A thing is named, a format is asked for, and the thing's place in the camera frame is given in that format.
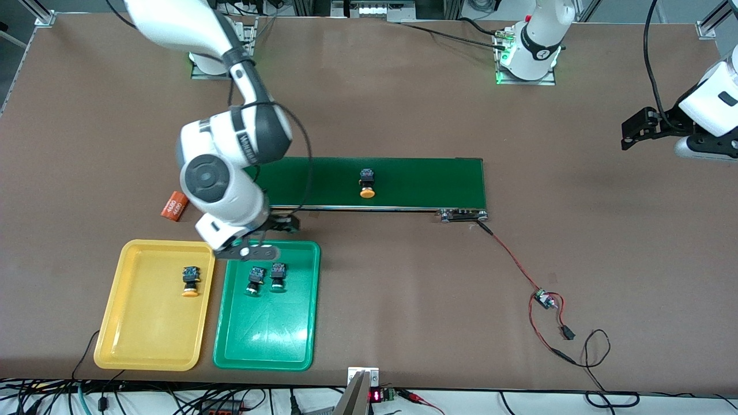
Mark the orange printed cylinder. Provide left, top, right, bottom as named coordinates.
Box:
left=161, top=191, right=190, bottom=221

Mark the green plastic tray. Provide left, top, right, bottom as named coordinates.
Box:
left=213, top=239, right=321, bottom=371

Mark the yellow plastic tray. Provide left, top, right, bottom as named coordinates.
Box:
left=93, top=239, right=216, bottom=370

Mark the green conveyor belt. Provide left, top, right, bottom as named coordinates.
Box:
left=245, top=154, right=490, bottom=223

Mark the orange power strip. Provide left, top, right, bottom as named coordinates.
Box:
left=199, top=399, right=246, bottom=415

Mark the small speed controller board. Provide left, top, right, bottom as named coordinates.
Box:
left=532, top=288, right=563, bottom=311

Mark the red clip lead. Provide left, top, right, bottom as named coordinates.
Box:
left=401, top=390, right=445, bottom=415

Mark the white device with lights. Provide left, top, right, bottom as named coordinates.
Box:
left=332, top=0, right=417, bottom=22

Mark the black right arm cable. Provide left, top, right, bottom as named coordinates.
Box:
left=231, top=86, right=315, bottom=220

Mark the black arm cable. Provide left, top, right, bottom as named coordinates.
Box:
left=231, top=86, right=315, bottom=220
left=642, top=0, right=681, bottom=130

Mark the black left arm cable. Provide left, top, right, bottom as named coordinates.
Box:
left=642, top=0, right=681, bottom=130

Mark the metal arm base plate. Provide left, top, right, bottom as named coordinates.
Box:
left=495, top=28, right=557, bottom=86
left=190, top=16, right=255, bottom=80

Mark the red black twisted wire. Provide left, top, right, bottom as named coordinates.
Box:
left=477, top=221, right=545, bottom=296

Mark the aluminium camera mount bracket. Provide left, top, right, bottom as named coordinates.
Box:
left=333, top=367, right=381, bottom=415

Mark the red wire with black connector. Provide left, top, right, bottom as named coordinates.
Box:
left=529, top=294, right=577, bottom=365

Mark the black cable on table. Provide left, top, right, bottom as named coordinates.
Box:
left=398, top=17, right=511, bottom=50

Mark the thin black looped cable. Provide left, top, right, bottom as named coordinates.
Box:
left=562, top=329, right=641, bottom=408

